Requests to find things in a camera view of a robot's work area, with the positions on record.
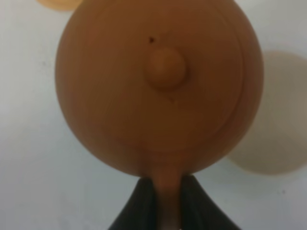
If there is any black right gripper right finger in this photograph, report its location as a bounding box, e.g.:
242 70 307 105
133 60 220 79
178 175 240 230

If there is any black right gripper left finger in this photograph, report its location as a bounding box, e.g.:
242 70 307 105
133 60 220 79
109 178 165 230

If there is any brown clay teapot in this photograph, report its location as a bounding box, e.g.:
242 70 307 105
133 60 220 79
55 0 263 230

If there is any beige round teapot coaster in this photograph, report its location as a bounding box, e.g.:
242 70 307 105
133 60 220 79
228 51 307 175

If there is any far orange saucer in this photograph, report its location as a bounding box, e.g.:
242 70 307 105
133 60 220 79
37 0 83 11

